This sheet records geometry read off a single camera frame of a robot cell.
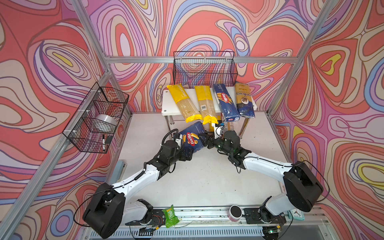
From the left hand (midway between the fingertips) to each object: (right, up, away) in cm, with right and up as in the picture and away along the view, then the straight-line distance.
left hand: (189, 147), depth 84 cm
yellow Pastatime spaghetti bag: (+11, +11, -12) cm, 20 cm away
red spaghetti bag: (+27, +13, +16) cm, 34 cm away
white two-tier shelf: (-10, +21, -9) cm, 25 cm away
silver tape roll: (-39, +14, -14) cm, 44 cm away
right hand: (+7, +6, -3) cm, 10 cm away
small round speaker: (+22, -30, -13) cm, 40 cm away
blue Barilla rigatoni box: (+1, +6, 0) cm, 6 cm away
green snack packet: (-9, -33, -12) cm, 36 cm away
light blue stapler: (-40, -14, 0) cm, 43 cm away
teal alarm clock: (+54, -32, -11) cm, 64 cm away
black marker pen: (-42, +4, -12) cm, 43 cm away
